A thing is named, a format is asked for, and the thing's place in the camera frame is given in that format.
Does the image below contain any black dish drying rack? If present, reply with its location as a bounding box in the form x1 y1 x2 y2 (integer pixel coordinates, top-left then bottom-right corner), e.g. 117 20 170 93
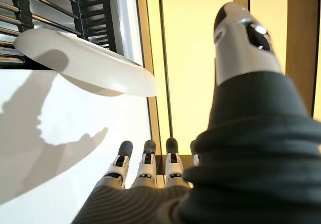
0 0 119 64

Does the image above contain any cream round plate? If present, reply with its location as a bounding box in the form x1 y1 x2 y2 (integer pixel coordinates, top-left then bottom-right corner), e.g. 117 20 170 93
14 28 159 97

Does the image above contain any robot right hand dark glove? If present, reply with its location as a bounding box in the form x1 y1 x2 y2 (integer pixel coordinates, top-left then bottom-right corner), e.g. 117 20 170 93
71 3 321 224

